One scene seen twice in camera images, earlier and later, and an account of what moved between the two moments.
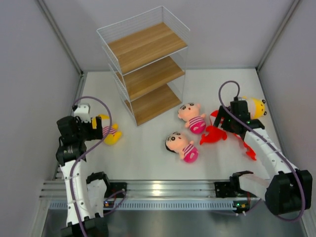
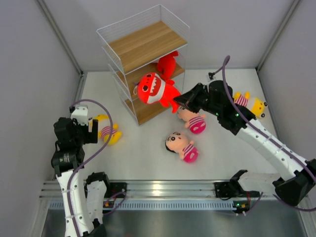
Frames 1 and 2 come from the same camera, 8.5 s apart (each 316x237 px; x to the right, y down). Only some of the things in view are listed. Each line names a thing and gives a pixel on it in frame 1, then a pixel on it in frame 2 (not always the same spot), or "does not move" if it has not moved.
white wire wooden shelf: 147,55 does not move
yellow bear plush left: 113,135 does not move
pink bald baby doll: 189,113 does not move
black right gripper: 218,119 to 187,100
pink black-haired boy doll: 177,142 does not move
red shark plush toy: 214,133 to 151,88
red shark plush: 250,152 to 166,65
